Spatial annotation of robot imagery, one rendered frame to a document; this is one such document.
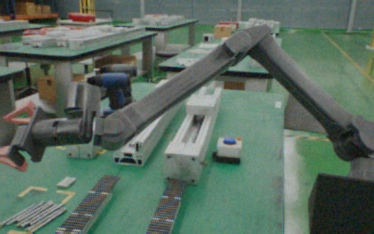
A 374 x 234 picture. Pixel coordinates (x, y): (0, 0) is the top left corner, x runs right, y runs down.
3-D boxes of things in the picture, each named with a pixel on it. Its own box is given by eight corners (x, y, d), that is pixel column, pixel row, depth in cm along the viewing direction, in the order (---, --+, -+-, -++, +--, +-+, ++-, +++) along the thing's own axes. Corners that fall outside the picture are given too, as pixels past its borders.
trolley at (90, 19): (95, 80, 585) (90, 12, 553) (61, 78, 593) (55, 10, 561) (117, 69, 682) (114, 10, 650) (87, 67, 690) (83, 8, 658)
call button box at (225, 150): (239, 164, 123) (241, 147, 121) (211, 162, 124) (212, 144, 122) (240, 155, 130) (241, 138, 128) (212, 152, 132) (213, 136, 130)
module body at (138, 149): (143, 166, 120) (142, 141, 117) (113, 163, 122) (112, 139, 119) (184, 101, 195) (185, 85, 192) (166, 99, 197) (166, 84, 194)
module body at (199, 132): (200, 172, 117) (201, 147, 115) (170, 168, 119) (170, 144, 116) (220, 103, 192) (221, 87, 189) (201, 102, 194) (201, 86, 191)
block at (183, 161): (205, 186, 108) (206, 156, 105) (163, 182, 110) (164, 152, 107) (208, 172, 117) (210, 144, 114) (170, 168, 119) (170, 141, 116)
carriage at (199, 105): (212, 123, 145) (213, 106, 143) (186, 120, 147) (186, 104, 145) (216, 110, 160) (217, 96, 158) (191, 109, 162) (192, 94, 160)
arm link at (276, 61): (261, 8, 94) (244, 32, 104) (226, 35, 89) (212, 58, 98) (394, 137, 91) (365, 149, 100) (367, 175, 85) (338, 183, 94)
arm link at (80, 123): (83, 138, 72) (96, 147, 77) (86, 105, 74) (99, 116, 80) (50, 141, 73) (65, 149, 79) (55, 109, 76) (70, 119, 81)
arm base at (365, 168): (397, 191, 82) (381, 205, 93) (395, 157, 86) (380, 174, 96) (351, 185, 85) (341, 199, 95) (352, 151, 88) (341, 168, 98)
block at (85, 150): (99, 159, 124) (98, 133, 121) (66, 157, 126) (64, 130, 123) (109, 148, 134) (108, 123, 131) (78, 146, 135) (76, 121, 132)
